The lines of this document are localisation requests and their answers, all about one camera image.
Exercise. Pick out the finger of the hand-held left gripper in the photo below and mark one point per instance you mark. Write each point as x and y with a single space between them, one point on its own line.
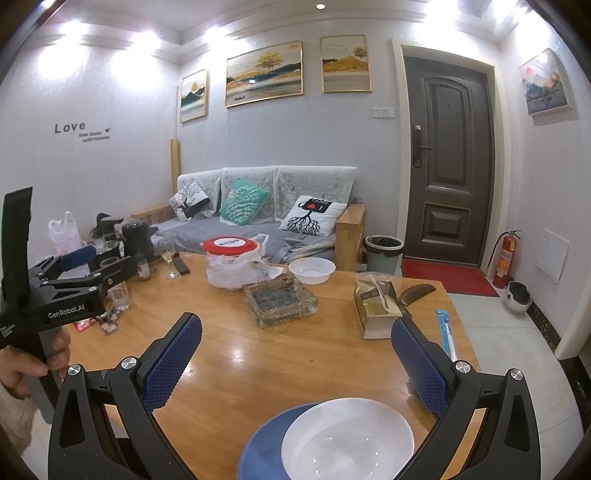
115 272
78 257

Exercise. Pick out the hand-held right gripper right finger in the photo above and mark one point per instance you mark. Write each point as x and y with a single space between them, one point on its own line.
422 364

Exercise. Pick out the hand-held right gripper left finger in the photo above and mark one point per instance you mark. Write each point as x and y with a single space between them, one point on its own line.
171 364

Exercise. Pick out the large cream bowl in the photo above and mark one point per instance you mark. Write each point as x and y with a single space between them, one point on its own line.
346 438

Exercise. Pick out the blue plate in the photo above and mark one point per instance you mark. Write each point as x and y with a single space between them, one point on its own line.
263 452

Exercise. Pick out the person's left forearm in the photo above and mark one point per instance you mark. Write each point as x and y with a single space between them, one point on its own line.
16 424

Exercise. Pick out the person's left hand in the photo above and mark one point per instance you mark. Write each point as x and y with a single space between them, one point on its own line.
18 364

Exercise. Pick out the glass cup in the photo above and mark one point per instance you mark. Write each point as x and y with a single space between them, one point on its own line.
121 297

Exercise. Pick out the white plastic bag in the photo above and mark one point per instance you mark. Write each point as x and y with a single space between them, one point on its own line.
64 235

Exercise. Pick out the small brown bottle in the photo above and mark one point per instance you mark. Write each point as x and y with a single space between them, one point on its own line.
144 267

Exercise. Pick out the blue toothbrush pack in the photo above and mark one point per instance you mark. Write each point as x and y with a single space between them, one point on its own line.
445 332

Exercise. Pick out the black electric kettle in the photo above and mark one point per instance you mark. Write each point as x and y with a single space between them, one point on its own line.
138 240

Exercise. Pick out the pile of small packets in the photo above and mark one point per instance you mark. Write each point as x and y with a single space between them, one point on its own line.
99 325

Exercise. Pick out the black water dispenser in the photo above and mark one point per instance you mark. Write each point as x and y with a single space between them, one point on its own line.
108 221

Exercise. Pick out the wine glass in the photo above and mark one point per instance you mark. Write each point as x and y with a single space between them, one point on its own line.
168 254

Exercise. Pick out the black remote control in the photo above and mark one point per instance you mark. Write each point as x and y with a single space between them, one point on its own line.
182 266

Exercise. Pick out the brown wooden comb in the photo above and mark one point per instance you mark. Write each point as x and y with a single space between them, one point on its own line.
418 294

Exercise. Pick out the gold tissue pack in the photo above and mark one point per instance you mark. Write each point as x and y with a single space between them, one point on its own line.
376 309

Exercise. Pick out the red door mat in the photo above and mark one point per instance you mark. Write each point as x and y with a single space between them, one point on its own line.
448 277

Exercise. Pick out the clear plastic box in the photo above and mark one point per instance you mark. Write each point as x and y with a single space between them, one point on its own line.
378 278

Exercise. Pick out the black and white pillow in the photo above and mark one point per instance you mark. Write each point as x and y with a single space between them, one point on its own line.
189 201

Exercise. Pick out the translucent plastic bag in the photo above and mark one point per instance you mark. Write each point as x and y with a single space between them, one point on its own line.
226 272

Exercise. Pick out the green trash bin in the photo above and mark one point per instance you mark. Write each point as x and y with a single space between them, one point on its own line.
383 258

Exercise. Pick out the small white bin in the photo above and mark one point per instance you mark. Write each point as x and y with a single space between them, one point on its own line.
517 300

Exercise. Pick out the red container lid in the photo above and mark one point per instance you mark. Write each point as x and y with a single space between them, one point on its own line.
228 243

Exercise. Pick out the light wooden board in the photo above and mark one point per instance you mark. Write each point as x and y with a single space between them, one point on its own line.
175 161

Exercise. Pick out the glass ashtray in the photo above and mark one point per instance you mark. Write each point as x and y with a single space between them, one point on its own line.
281 302

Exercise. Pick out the red fire extinguisher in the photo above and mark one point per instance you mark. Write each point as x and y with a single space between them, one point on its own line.
503 263

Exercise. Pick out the teal patterned pillow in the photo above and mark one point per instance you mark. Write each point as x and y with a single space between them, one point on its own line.
242 203

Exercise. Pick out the grey sofa with lace cover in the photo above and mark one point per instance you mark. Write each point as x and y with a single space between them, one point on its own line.
258 235

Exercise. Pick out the white tree print pillow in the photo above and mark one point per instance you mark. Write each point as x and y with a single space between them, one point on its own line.
314 217

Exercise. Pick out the small gold framed painting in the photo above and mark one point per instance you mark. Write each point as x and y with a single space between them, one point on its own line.
194 97

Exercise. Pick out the dark grey door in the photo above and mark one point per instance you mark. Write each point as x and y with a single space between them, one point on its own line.
448 157

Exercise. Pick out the large gold framed painting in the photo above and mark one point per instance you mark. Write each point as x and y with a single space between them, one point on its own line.
263 74

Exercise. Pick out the white framed mountain painting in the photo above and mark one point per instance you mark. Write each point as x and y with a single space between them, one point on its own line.
547 83

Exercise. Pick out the medium gold framed painting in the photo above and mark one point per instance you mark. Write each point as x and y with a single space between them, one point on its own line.
345 64

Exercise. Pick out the black wall lettering decal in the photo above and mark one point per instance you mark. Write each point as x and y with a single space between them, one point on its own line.
69 128

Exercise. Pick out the white wall panel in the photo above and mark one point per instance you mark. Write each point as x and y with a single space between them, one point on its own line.
551 254

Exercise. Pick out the white light switch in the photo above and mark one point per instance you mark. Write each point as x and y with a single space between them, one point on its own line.
383 112

